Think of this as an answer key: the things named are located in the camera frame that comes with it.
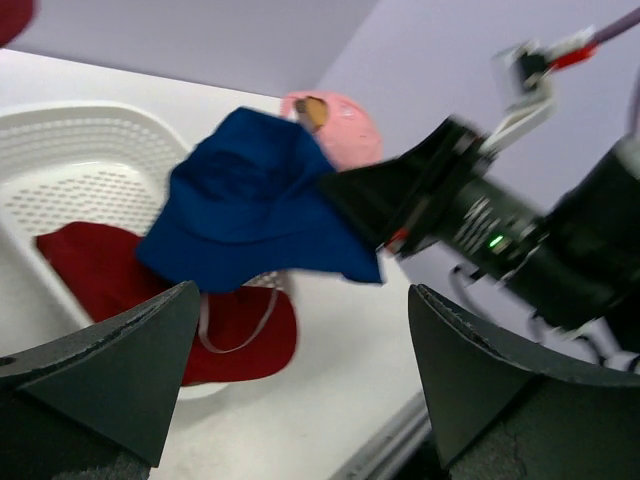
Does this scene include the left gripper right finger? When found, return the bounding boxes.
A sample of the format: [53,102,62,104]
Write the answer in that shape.
[408,285,639,480]

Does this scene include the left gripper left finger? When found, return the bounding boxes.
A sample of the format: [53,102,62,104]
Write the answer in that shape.
[1,282,200,479]

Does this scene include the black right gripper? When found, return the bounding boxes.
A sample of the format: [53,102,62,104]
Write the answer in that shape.
[318,116,549,282]

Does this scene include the pink baseball cap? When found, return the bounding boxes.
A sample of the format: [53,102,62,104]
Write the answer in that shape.
[280,91,383,171]

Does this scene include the blue bucket hat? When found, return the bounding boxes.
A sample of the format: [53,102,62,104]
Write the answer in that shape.
[136,107,383,293]

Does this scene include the dark red bucket hat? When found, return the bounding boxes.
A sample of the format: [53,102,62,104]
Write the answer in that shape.
[0,0,38,48]

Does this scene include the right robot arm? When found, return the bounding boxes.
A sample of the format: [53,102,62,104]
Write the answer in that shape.
[319,73,639,352]

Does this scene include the wooden hat stand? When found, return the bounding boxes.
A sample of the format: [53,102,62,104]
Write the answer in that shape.
[294,96,329,133]

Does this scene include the white plastic basket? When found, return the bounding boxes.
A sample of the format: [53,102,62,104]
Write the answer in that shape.
[0,100,296,401]

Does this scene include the red cap with strap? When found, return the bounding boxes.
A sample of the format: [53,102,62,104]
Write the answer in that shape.
[34,222,298,387]

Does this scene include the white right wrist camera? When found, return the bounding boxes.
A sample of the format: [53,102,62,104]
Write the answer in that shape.
[483,41,555,154]

